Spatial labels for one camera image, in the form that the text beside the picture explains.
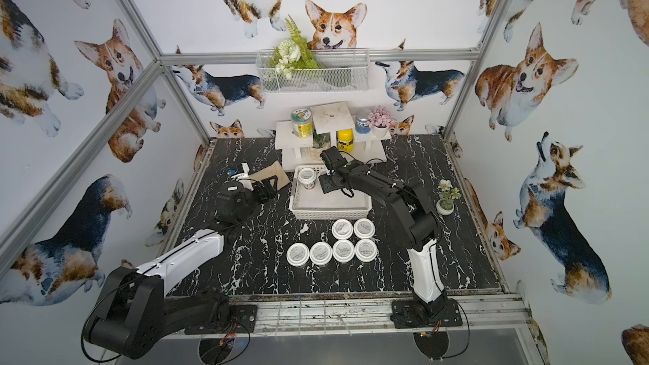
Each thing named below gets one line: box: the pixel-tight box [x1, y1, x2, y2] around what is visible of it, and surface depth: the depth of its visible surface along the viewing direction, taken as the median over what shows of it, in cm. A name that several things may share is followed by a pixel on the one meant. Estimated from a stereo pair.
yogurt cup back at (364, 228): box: [353, 217, 377, 240], surface depth 87 cm
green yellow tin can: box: [290, 107, 313, 138], surface depth 99 cm
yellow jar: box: [336, 128, 355, 153], surface depth 109 cm
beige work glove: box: [248, 160, 291, 191], surface depth 112 cm
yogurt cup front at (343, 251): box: [332, 239, 356, 263], surface depth 82 cm
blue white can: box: [354, 108, 371, 136], surface depth 100 cm
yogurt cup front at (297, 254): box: [285, 242, 311, 267], surface depth 81 cm
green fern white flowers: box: [267, 14, 320, 81], surface depth 82 cm
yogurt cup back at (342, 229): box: [331, 217, 355, 240], surface depth 87 cm
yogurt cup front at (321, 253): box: [309, 240, 333, 267], surface depth 81 cm
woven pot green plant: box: [309, 127, 332, 162], surface depth 112 cm
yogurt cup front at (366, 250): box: [354, 238, 378, 263], surface depth 82 cm
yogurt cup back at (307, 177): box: [297, 167, 317, 191], surface depth 102 cm
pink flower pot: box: [366, 104, 398, 138], surface depth 97 cm
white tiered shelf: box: [274, 102, 392, 172], surface depth 103 cm
